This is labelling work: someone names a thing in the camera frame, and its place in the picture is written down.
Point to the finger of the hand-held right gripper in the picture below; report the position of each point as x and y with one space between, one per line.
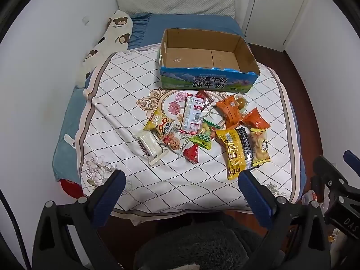
353 159
327 170

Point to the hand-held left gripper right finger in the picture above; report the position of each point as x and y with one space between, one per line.
253 194

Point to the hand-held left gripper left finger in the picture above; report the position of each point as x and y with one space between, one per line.
112 192

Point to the large yellow snack packet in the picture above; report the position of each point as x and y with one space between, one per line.
232 154

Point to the black snack packet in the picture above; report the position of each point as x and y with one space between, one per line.
246 146

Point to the yellow cracker packet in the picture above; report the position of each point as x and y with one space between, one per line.
260 146

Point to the white wafer packet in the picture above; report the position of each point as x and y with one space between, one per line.
149 146

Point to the orange snack packet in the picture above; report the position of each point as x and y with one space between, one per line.
230 111
255 119

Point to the grey cookie packet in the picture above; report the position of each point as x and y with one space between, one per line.
174 143

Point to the yellow mushroom print packet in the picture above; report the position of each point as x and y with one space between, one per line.
159 123

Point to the white and red long packet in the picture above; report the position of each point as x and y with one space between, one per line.
192 115

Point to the printed cardboard box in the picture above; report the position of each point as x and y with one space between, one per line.
197 57

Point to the red cloth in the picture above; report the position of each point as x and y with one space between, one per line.
71 188

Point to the red triangular packet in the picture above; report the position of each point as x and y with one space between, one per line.
191 153

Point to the green snack packet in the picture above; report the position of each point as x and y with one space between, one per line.
202 140

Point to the grey fuzzy cushion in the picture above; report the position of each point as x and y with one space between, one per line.
197 247

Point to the clear packet with brown eggs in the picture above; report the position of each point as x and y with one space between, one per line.
242 101

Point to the white quilted floral blanket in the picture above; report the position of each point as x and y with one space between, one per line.
121 90

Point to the reddish brown biscuit packet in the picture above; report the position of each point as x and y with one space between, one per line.
206 97

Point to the bear print pillow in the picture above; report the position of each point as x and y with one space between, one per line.
112 33

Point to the white door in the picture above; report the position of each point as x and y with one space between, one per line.
275 14

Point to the blue bed sheet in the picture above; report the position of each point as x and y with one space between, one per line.
197 22

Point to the grey pillow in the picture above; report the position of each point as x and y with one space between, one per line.
174 2

